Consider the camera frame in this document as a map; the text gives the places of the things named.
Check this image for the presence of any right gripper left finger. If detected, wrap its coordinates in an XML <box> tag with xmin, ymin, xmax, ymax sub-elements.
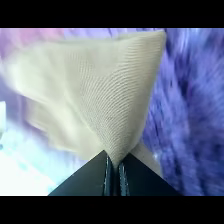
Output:
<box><xmin>48</xmin><ymin>149</ymin><xmax>114</xmax><ymax>197</ymax></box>

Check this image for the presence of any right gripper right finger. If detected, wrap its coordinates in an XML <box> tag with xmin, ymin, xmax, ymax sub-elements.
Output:
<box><xmin>117</xmin><ymin>152</ymin><xmax>181</xmax><ymax>197</ymax></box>

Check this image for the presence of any beige garment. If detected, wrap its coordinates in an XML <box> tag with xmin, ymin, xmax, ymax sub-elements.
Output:
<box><xmin>2</xmin><ymin>29</ymin><xmax>168</xmax><ymax>178</ymax></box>

